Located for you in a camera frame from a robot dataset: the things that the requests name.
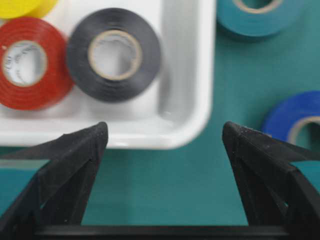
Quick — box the teal tape roll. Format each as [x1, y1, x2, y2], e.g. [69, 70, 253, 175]
[216, 0, 307, 39]

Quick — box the red tape roll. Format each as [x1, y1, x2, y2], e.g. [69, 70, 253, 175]
[0, 17, 74, 110]

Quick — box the blue tape roll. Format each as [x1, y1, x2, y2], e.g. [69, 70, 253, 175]
[260, 90, 320, 152]

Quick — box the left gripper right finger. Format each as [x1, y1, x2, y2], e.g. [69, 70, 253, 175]
[222, 121, 320, 240]

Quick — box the yellow tape roll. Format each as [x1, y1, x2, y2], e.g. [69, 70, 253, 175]
[0, 0, 58, 20]

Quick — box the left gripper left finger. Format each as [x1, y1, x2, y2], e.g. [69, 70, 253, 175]
[0, 122, 108, 240]

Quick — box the black tape roll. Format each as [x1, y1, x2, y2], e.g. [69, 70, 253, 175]
[66, 7, 162, 103]

